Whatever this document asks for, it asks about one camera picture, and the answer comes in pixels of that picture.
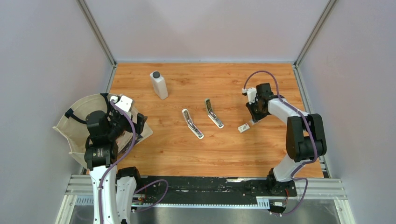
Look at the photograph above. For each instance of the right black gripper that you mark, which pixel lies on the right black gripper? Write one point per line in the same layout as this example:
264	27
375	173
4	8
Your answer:
255	117

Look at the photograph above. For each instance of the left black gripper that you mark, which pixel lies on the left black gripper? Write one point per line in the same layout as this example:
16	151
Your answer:
137	127

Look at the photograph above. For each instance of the white staple box tray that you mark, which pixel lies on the white staple box tray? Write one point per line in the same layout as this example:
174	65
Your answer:
253	122

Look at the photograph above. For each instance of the grey staple box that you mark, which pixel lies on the grey staple box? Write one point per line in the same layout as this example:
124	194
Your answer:
243	128

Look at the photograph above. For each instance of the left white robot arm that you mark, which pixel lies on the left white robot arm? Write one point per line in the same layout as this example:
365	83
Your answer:
112	188

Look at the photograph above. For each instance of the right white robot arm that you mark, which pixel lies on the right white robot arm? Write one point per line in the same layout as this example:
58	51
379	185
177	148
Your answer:
305	136

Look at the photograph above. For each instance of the white bottle black cap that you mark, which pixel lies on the white bottle black cap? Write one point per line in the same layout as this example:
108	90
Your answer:
159	85

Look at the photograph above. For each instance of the beige canvas tote bag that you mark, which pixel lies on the beige canvas tote bag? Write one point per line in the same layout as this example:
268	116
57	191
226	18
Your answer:
76	133

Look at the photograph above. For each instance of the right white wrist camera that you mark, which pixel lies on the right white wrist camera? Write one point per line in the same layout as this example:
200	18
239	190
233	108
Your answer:
251	94

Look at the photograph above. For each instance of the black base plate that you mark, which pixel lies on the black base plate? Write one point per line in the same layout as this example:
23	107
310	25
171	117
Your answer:
217	192

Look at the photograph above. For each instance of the aluminium frame rail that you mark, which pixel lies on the aluminium frame rail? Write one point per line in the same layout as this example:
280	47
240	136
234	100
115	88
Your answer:
96	31

